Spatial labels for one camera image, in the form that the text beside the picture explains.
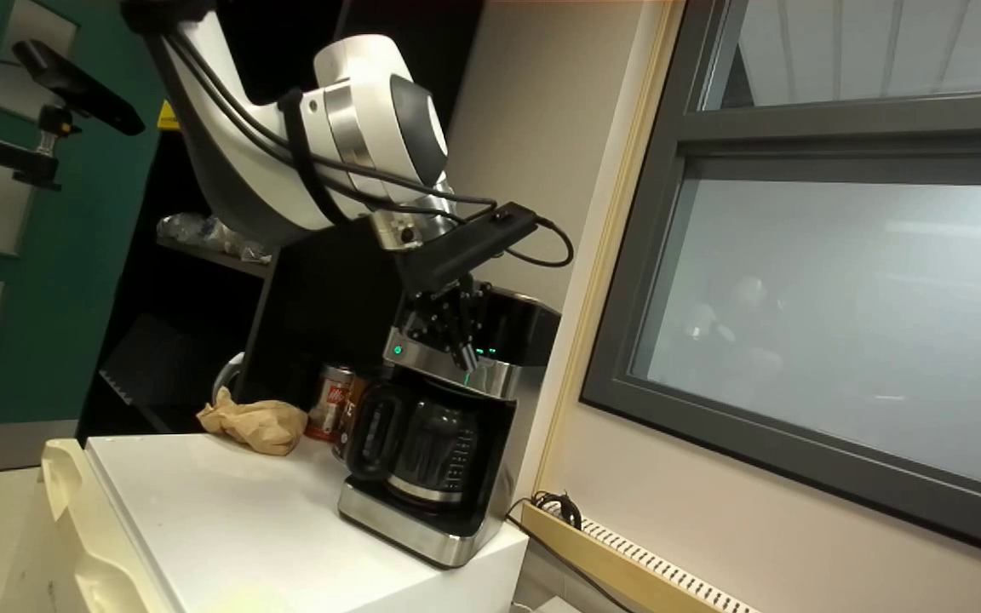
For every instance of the red soda can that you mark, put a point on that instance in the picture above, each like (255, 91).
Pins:
(337, 397)

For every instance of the black camera on tripod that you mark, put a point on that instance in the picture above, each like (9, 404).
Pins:
(76, 95)

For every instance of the glass coffee carafe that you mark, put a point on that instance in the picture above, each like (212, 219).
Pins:
(419, 441)

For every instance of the black steel coffee maker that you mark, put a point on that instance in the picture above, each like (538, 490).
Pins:
(481, 342)

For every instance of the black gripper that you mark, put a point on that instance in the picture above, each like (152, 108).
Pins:
(329, 301)

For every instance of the grey framed window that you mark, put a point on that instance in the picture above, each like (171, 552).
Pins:
(803, 268)

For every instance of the crumpled brown paper bag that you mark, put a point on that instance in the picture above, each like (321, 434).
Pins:
(263, 428)

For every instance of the black shelving unit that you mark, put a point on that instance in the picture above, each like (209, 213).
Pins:
(178, 315)

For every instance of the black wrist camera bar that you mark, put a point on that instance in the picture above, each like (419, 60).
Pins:
(463, 245)

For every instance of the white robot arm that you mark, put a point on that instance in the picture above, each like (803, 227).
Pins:
(346, 181)

